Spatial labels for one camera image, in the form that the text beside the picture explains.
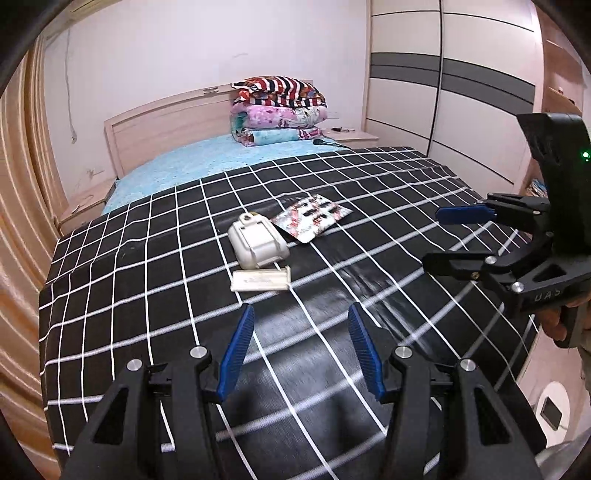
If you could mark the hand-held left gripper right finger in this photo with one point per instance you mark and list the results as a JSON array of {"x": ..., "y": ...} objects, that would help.
[{"x": 364, "y": 350}]

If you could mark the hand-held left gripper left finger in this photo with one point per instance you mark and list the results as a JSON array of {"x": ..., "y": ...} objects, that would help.
[{"x": 238, "y": 350}]

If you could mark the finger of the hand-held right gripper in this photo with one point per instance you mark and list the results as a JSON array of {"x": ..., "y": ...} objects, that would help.
[
  {"x": 461, "y": 213},
  {"x": 457, "y": 265}
]

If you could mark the small white packet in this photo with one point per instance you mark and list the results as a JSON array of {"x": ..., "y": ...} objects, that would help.
[{"x": 261, "y": 280}]

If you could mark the white plastic case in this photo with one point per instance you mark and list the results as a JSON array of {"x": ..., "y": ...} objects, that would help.
[{"x": 256, "y": 244}]

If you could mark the silver patterned snack packet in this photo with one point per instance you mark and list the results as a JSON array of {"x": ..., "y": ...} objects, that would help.
[{"x": 309, "y": 217}]

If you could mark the person's right hand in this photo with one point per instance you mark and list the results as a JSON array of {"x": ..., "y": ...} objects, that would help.
[{"x": 554, "y": 323}]

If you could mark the wooden open shelf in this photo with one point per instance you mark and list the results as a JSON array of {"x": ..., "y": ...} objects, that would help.
[{"x": 561, "y": 99}]

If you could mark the black white checkered mat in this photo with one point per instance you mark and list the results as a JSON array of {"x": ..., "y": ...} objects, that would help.
[{"x": 138, "y": 277}]

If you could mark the light wooden nightstand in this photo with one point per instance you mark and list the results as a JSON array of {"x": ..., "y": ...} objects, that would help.
[
  {"x": 87, "y": 198},
  {"x": 355, "y": 137}
]

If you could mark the keys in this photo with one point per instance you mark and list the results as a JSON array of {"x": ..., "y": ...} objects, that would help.
[{"x": 341, "y": 129}]

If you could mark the white round stool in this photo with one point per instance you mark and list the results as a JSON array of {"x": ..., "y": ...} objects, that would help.
[{"x": 531, "y": 406}]

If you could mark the white grey sliding wardrobe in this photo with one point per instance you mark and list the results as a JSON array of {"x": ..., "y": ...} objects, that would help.
[{"x": 485, "y": 46}]

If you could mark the black phone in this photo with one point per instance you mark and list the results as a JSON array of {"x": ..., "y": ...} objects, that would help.
[{"x": 551, "y": 410}]

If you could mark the bed with blue sheet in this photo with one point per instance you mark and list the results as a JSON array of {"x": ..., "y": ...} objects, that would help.
[{"x": 184, "y": 161}]

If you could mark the light blue folded quilt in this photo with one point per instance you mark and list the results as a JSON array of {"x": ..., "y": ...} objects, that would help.
[{"x": 277, "y": 135}]

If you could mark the pink folded quilt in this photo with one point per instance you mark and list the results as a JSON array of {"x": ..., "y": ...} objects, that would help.
[{"x": 272, "y": 115}]

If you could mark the striped folded blanket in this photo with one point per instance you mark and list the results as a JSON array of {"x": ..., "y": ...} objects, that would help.
[{"x": 277, "y": 90}]

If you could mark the light wooden headboard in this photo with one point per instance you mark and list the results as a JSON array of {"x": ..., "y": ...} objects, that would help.
[{"x": 161, "y": 124}]

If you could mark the beige striped curtain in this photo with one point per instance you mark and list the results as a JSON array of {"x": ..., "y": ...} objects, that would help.
[{"x": 18, "y": 230}]

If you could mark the wall air conditioner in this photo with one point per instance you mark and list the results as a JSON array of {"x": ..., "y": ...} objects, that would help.
[{"x": 87, "y": 5}]

